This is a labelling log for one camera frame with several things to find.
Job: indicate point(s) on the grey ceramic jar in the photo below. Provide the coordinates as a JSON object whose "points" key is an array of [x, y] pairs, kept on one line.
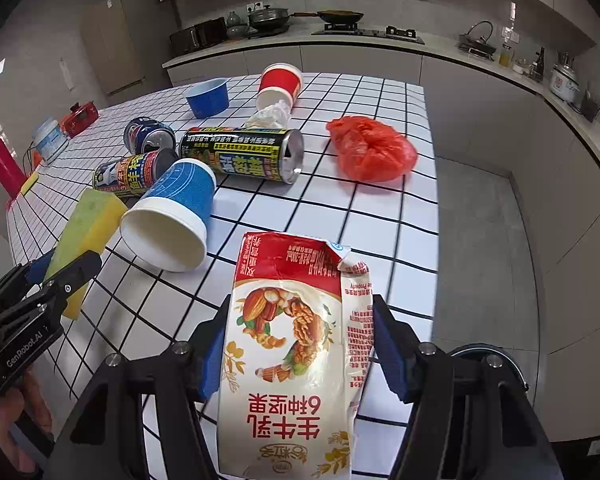
{"points": [[236, 27]]}

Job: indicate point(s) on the red blue printed can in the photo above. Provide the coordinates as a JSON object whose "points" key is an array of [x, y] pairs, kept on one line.
{"points": [[130, 170]]}

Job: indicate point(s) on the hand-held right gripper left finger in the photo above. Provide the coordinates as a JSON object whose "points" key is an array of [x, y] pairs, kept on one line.
{"points": [[212, 360]]}

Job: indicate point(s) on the blue white wipes pack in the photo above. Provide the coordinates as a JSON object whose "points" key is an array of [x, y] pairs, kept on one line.
{"points": [[50, 140]]}

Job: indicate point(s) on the blue bowl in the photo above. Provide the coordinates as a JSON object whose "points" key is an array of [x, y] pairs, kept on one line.
{"points": [[207, 100]]}

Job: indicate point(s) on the person's left hand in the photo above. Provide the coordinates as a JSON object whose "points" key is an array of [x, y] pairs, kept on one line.
{"points": [[32, 400]]}

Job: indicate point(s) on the small red appliance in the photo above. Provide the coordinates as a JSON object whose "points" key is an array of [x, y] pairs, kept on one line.
{"points": [[80, 117]]}

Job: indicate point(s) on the blue paper cup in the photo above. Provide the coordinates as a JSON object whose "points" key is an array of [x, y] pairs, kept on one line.
{"points": [[180, 185]]}

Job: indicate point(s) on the black frying pan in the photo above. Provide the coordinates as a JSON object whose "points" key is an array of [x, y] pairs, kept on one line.
{"points": [[340, 16]]}

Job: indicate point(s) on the blue soda can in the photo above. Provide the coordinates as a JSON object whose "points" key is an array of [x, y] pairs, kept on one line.
{"points": [[142, 132]]}

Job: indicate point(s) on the red plastic bag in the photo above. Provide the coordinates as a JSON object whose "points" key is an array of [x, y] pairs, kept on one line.
{"points": [[370, 147]]}

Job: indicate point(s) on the black gas stove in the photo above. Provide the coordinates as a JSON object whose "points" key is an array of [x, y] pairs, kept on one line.
{"points": [[370, 34]]}

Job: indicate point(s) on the yellow green sponge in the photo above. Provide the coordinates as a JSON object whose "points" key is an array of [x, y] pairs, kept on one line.
{"points": [[90, 220]]}

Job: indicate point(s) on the white rice cooker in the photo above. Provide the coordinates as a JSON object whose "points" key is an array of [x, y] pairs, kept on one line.
{"points": [[565, 82]]}

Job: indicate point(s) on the orange liquid bottle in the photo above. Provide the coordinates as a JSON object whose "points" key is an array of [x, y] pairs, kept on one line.
{"points": [[505, 57]]}

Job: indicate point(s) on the red paper cup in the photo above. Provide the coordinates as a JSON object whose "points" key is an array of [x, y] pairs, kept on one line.
{"points": [[280, 82]]}

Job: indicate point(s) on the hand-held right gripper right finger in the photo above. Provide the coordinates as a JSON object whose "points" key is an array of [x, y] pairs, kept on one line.
{"points": [[390, 355]]}

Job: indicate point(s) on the white checked kitchen island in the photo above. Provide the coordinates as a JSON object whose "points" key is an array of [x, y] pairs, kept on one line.
{"points": [[360, 220]]}

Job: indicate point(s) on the beige refrigerator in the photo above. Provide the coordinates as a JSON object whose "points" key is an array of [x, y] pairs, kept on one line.
{"points": [[115, 40]]}

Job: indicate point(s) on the grey pot with lid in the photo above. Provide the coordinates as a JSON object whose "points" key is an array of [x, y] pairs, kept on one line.
{"points": [[269, 19]]}

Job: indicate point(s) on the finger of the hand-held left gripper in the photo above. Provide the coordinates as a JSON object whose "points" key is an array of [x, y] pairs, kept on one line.
{"points": [[75, 272], [39, 267]]}

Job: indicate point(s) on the black round trash bin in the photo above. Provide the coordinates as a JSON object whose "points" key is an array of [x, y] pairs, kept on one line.
{"points": [[475, 350]]}

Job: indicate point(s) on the red white milk carton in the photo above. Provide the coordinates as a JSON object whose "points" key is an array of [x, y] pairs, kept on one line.
{"points": [[290, 360]]}

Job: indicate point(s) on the red thermos jug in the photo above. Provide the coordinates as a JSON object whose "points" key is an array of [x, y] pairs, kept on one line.
{"points": [[0, 160]]}

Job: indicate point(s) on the black yellow tall can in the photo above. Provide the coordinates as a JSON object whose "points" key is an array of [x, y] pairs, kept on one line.
{"points": [[240, 152]]}

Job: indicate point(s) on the clear plastic wrap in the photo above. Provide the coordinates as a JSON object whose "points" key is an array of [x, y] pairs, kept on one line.
{"points": [[272, 115]]}

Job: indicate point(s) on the black microwave oven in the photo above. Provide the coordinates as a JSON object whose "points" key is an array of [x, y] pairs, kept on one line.
{"points": [[195, 37]]}

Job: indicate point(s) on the black utensil holder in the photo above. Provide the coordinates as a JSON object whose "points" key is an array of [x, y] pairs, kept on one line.
{"points": [[591, 107]]}

